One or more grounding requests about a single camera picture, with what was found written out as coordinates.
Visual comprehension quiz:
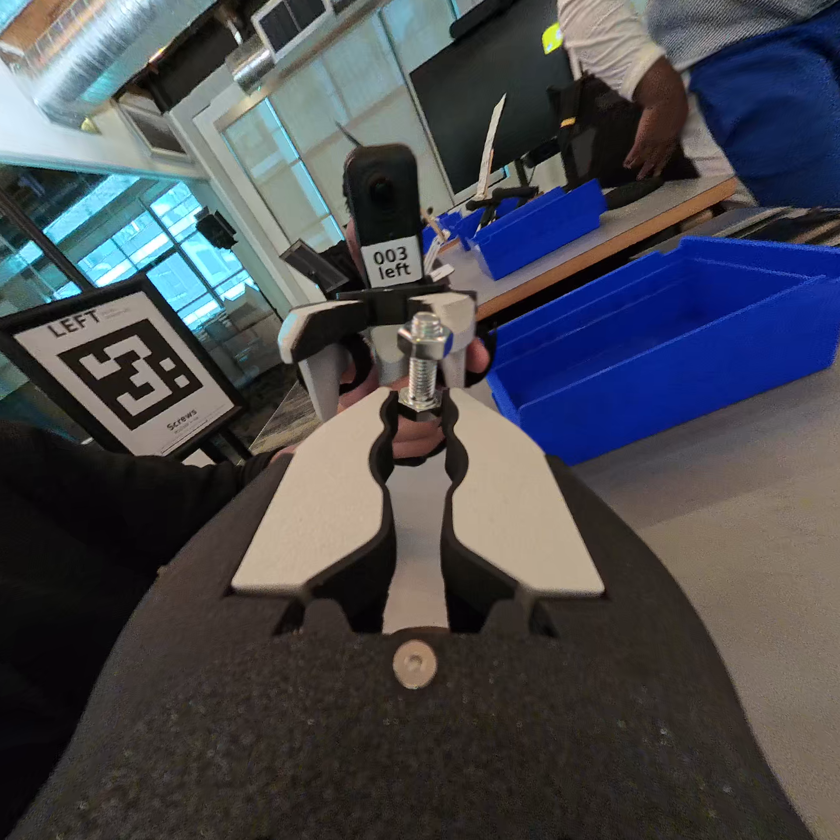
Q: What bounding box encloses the thin white sign board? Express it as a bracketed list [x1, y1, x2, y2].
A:
[476, 92, 508, 198]

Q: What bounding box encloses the blue plastic bin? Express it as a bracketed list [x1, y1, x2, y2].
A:
[486, 236, 840, 467]
[420, 197, 526, 253]
[469, 178, 608, 280]

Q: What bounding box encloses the white framed ceiling vent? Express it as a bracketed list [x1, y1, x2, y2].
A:
[251, 0, 336, 47]

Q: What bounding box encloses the black music stand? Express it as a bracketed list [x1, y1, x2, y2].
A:
[281, 239, 349, 293]

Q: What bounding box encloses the silver hex bolt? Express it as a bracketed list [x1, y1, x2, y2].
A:
[395, 311, 455, 424]

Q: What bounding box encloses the person's left hand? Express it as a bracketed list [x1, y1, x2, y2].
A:
[338, 341, 492, 463]

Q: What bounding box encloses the silver ventilation duct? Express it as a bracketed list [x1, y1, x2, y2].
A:
[226, 39, 277, 93]
[33, 0, 217, 126]

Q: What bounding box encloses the silver hex nut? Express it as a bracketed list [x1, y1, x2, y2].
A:
[397, 327, 454, 358]

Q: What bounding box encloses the black white marker board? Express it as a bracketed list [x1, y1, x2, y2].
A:
[0, 274, 253, 463]

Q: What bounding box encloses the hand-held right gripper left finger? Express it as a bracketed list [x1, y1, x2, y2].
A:
[231, 388, 399, 634]

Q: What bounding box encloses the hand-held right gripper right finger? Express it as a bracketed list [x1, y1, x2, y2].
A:
[440, 388, 605, 634]

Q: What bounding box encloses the black light panel tripod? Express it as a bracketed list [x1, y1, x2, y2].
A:
[196, 206, 237, 250]

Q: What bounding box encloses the black jacket yellow stripe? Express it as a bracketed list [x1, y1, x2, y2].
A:
[548, 75, 700, 191]

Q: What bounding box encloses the large black screen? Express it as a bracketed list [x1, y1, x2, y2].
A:
[408, 0, 578, 198]

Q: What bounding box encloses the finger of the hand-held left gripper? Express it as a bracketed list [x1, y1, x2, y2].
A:
[410, 292, 476, 389]
[277, 298, 371, 424]

